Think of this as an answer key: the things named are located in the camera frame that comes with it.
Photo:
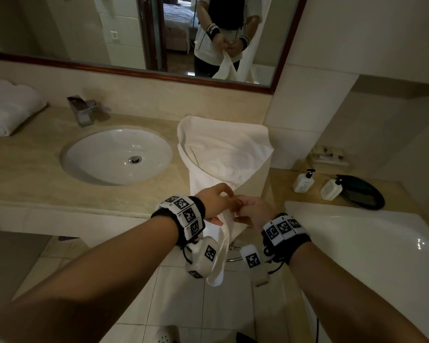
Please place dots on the black left wrist marker band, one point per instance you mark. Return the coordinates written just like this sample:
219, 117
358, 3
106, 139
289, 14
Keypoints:
186, 214

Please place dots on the small amenity tray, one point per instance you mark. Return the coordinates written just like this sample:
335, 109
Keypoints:
329, 158

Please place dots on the person's white shoe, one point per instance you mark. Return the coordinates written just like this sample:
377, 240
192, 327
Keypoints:
166, 335

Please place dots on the black right wrist marker band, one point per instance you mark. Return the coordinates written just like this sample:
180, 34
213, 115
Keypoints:
289, 246

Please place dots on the white towel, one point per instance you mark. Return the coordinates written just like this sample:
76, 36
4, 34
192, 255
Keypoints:
221, 150
10, 117
0, 91

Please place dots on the black wrist marker band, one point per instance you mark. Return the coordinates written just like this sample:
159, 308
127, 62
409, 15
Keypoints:
186, 214
289, 246

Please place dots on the black oval tray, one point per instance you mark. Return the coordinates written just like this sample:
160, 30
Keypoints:
361, 192

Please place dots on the person's black clothing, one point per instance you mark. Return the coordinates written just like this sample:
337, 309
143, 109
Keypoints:
245, 338

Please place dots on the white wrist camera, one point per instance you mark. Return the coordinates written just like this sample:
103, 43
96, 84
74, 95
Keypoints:
202, 257
254, 262

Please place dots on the wooden framed wall mirror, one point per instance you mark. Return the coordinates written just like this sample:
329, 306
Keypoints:
57, 24

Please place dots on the person's right hand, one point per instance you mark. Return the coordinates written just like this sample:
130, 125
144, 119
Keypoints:
259, 212

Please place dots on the wooden bathtub ledge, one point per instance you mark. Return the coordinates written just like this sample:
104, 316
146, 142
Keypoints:
282, 185

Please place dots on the white bathtub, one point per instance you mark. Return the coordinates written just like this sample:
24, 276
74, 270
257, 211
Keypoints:
379, 246

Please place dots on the person's right forearm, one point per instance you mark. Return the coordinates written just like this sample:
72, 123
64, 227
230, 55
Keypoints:
343, 300

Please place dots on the person's left hand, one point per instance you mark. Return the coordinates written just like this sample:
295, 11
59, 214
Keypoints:
214, 201

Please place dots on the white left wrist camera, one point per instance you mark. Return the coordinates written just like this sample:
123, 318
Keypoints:
202, 257

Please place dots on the chrome faucet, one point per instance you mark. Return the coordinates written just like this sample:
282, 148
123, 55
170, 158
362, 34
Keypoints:
80, 110

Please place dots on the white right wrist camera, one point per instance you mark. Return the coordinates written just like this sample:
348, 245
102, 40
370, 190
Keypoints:
254, 262

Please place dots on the white oval sink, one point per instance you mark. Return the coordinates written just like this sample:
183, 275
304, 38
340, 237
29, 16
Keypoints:
111, 157

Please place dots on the small white pump bottle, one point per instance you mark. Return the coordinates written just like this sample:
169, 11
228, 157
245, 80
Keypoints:
303, 183

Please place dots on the person's left forearm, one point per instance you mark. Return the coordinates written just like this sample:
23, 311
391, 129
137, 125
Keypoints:
75, 292

